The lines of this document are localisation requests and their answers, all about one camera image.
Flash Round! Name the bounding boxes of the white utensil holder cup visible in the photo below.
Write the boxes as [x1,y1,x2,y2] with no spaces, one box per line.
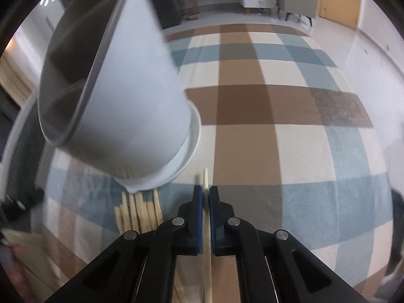
[38,0,201,192]

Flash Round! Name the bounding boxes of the checkered plaid rug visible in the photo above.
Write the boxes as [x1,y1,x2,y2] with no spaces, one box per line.
[43,23,393,298]

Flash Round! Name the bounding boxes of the bamboo chopstick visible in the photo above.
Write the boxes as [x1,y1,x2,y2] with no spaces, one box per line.
[153,189,164,226]
[202,168,213,303]
[114,206,124,235]
[121,192,132,232]
[135,192,151,233]

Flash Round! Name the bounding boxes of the bamboo chopstick on rug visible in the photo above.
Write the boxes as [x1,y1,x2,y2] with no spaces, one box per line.
[153,189,164,226]
[114,206,124,235]
[135,192,151,233]
[121,192,132,232]

